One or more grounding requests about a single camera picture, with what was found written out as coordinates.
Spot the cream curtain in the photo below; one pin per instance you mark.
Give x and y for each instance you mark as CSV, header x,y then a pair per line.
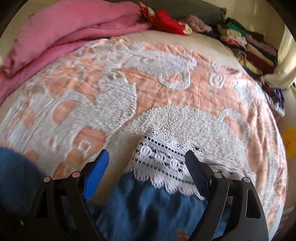
x,y
284,74

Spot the mauve crumpled garment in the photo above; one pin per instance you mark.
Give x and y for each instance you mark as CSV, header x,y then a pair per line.
x,y
196,24

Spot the red patterned cloth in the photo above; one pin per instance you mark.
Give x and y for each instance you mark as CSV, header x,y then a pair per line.
x,y
162,21

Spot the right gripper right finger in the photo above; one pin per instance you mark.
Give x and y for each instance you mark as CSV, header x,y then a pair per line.
x,y
234,210

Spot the purple cloth pile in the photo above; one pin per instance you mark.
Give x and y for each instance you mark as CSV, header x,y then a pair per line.
x,y
275,98

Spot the peach white tufted bedspread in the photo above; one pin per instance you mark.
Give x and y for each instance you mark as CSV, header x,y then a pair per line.
x,y
248,144

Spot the blue denim pants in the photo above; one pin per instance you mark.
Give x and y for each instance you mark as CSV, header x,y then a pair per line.
x,y
136,210

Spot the pink folded duvet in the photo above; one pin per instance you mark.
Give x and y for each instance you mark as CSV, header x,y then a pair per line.
x,y
60,29

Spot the stack of folded clothes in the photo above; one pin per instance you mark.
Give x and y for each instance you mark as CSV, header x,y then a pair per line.
x,y
254,54

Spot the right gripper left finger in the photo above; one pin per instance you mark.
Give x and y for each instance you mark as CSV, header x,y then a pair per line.
x,y
60,208

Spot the yellow paper bag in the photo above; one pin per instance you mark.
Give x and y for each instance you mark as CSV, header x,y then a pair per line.
x,y
289,140

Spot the grey headboard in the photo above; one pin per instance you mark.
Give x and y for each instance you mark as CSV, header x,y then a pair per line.
x,y
182,9

